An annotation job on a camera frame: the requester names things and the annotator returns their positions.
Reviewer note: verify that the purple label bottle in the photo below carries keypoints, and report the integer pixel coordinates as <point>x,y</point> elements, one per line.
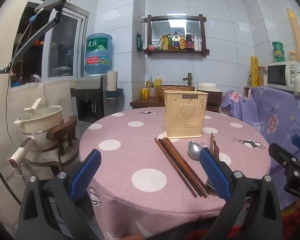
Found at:
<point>176,42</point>

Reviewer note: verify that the beige cloth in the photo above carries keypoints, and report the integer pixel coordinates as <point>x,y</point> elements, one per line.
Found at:
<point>0,105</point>

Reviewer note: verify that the purple floral cloth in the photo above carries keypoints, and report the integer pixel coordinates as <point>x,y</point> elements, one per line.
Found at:
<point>277,110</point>

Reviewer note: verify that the cream perforated utensil holder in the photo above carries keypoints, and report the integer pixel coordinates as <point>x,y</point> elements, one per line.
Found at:
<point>175,120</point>

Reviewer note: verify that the pink bowl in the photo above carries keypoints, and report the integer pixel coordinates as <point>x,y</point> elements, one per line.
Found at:
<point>151,48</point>

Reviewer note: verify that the brown wooden chopstick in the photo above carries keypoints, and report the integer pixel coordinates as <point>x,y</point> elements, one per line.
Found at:
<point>184,167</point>
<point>189,167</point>
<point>175,168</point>
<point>180,167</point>

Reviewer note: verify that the green hanging packet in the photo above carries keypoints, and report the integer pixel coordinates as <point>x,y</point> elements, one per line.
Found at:
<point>139,42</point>

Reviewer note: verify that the window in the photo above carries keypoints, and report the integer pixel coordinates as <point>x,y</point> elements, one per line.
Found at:
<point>62,47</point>

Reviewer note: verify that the toothbrush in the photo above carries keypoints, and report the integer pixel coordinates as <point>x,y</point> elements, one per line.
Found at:
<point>148,82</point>

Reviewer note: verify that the black chopstick with gold band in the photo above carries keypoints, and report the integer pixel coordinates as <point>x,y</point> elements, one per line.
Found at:
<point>211,142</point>

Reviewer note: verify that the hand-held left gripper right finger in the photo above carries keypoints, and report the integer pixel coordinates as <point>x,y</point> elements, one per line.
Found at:
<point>215,175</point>

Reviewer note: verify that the wooden side table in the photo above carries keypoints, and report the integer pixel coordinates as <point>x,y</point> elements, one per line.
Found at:
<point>145,102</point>

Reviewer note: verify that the yellow soap bottle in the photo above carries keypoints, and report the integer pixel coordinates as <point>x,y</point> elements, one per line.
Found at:
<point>158,81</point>

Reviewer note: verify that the blue water bottle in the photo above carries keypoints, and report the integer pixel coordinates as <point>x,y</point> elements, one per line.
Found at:
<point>97,55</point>

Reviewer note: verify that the red patterned cloth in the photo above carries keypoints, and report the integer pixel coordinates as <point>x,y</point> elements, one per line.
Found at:
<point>295,220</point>

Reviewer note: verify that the wooden mirror shelf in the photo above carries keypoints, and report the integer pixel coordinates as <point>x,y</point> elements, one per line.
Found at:
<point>175,17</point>

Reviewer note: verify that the yellow packet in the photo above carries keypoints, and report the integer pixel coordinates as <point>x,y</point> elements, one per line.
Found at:
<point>162,45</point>

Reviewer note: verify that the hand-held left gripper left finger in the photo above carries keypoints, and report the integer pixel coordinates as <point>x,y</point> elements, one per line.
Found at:
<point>86,173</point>

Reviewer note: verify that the woven basin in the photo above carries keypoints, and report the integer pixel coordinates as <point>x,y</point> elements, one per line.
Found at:
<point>162,91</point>

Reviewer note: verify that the green oil bottle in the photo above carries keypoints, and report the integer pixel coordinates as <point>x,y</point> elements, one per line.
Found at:
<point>169,43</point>

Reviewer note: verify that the yellow cup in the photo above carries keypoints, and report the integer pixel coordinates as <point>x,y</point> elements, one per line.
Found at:
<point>145,93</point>

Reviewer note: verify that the yellow printed roll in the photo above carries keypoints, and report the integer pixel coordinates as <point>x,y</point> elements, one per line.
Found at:
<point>254,71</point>

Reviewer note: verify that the water dispenser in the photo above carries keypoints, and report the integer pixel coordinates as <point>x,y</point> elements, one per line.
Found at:
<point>90,100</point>

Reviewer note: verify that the dark wooden chair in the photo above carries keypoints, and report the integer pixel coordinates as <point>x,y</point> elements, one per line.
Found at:
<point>62,130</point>

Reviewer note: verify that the brass faucet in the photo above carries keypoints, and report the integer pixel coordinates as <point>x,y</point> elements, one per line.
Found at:
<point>189,78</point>

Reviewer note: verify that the cream pot with lid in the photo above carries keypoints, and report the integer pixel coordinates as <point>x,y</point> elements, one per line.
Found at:
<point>40,122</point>

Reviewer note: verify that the white paper cup tube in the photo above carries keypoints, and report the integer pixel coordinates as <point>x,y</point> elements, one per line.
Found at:
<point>112,80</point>

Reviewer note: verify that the blue wall holder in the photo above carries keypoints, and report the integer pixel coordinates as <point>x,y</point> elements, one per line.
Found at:
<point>115,93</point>

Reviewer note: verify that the pink polka dot tablecloth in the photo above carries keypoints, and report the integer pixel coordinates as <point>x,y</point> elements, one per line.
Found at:
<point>140,152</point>

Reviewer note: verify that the large metal spoon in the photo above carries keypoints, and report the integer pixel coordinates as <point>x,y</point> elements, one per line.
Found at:
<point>195,151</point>

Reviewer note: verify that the dark soy sauce bottle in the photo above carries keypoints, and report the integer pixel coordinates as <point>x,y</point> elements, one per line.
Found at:
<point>189,41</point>

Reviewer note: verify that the tall pale yellow roll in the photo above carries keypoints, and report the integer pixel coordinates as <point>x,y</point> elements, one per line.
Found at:
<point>297,37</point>

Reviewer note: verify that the white microwave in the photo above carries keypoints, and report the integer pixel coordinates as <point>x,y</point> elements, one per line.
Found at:
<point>277,76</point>

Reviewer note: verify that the orange label bottle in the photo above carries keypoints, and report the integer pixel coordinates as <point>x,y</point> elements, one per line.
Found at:
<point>182,42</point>

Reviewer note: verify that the small pink bottle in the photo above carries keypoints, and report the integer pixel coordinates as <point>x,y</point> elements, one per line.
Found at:
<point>153,91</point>

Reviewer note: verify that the white bottle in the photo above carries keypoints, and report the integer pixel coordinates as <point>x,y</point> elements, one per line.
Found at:
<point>200,43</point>
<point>196,43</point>

